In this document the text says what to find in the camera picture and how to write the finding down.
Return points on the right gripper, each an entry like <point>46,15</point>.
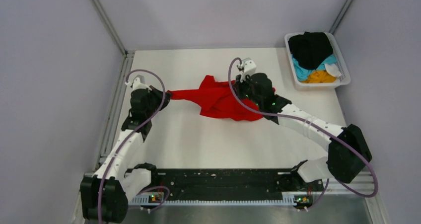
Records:
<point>239,85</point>

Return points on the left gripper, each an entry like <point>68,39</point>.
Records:
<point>158,93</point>

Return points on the red t shirt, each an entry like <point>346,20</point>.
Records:
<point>217,101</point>

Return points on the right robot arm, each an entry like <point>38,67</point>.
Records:
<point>346,148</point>

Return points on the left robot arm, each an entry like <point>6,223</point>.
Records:
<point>105,196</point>

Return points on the light blue t shirt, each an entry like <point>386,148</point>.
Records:
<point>302,73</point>

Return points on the black t shirt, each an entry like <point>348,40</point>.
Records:
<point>310,49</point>

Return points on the yellow t shirt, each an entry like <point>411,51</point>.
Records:
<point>320,77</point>

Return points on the white cloth in basket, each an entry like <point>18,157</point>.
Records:
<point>333,70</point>

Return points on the white plastic basket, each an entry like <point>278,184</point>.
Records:
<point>345,79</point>

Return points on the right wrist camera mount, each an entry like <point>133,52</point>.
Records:
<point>247,67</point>

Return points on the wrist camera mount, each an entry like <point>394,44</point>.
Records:
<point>247,67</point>
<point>138,83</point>

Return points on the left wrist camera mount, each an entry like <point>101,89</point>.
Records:
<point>138,83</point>

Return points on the aluminium frame rail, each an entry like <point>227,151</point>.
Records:
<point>109,127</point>

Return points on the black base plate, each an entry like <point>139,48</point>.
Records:
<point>230,184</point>

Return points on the white cable duct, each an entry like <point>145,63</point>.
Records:
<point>288,200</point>

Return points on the left aluminium corner post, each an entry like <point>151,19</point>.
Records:
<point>106,21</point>

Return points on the aluminium corner post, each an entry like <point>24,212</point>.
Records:
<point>106,21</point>
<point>341,15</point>

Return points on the right aluminium corner post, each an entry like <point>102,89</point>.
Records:
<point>341,15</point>

